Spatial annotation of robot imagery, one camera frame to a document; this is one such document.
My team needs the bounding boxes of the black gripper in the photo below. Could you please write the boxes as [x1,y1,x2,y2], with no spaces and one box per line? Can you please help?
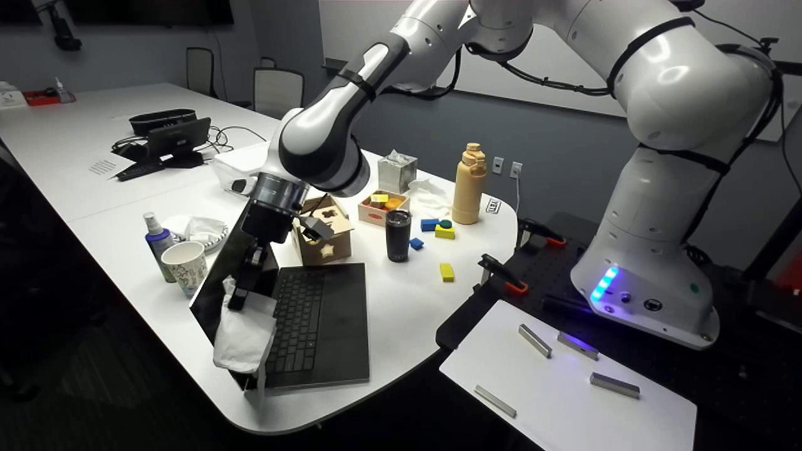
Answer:
[227,200,297,314]

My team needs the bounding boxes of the black laptop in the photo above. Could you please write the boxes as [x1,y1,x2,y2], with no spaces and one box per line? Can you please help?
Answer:
[188,199,371,397]

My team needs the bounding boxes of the crumpled clear plastic bag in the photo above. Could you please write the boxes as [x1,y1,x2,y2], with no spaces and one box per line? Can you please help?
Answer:
[179,215,231,255]

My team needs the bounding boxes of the patterned ceramic mug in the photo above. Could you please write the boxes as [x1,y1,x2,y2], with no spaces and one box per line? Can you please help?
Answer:
[159,241,209,302]

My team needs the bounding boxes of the wooden shape sorter box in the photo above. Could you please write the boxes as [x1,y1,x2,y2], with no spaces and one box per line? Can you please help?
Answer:
[294,196,356,270]

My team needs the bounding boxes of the wooden tray with blocks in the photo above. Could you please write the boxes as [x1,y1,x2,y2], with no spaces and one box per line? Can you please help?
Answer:
[356,189,411,229]

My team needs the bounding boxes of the black tumbler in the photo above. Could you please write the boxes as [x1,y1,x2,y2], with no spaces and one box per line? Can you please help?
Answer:
[385,208,413,267]

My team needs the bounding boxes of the black conference phone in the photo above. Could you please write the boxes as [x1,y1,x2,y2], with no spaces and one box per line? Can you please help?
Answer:
[113,116,213,184]

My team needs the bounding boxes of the grey patterned tissue box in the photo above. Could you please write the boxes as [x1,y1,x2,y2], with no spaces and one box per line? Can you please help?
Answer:
[377,149,420,199]

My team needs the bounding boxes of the clear plastic wrapper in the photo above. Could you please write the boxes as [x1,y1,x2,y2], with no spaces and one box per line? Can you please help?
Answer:
[406,170,460,220]

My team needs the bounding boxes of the office chair light back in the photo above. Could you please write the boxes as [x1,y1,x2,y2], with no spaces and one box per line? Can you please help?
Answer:
[183,45,218,97]
[252,66,306,121]

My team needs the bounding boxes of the tan water bottle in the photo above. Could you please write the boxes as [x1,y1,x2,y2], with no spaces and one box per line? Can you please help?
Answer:
[452,140,489,229]

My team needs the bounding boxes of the black clamp orange tip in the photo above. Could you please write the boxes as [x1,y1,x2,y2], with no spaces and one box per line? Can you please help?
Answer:
[477,250,533,302]
[516,218,571,254]

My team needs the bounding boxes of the red flat item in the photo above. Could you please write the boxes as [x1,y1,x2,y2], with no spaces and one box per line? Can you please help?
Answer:
[24,85,63,107]

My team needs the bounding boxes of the white board sheet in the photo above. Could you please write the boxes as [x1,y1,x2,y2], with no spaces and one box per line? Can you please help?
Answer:
[437,298,700,451]

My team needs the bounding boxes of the black robot cart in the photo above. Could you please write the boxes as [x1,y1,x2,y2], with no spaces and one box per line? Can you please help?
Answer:
[434,211,802,451]

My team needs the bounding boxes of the wall whiteboard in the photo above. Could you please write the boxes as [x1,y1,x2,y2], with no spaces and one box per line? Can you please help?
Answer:
[317,0,802,146]

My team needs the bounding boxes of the black wall screen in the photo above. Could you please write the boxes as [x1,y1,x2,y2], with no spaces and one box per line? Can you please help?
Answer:
[65,0,236,27]

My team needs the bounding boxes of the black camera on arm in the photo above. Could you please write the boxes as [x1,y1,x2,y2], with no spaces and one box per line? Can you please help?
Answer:
[30,0,83,56]

